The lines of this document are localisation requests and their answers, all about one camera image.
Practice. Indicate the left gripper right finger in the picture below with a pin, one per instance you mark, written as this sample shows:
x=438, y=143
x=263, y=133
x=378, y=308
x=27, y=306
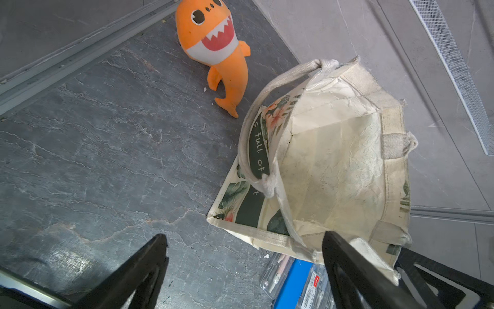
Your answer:
x=351, y=276

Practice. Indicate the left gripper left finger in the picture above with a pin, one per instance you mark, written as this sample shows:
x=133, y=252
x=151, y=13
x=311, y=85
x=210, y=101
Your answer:
x=140, y=279

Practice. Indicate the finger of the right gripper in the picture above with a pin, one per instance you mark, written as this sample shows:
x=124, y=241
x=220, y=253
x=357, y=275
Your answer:
x=440, y=286

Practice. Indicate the clear case white label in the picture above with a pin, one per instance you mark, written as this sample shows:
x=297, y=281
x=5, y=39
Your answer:
x=316, y=293

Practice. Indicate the blue case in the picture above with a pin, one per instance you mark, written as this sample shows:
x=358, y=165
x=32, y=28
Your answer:
x=293, y=285

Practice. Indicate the clear case pink tool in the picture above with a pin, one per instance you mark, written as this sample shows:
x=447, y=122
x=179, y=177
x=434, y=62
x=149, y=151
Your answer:
x=275, y=274

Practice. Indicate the floral canvas tote bag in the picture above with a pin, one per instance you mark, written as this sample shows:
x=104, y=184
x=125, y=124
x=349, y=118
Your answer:
x=323, y=148

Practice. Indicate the orange shark plush toy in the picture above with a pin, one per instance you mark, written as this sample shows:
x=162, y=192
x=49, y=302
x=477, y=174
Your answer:
x=207, y=35

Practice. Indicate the white wire mesh basket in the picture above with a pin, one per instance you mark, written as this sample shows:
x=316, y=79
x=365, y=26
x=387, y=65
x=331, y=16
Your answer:
x=438, y=31

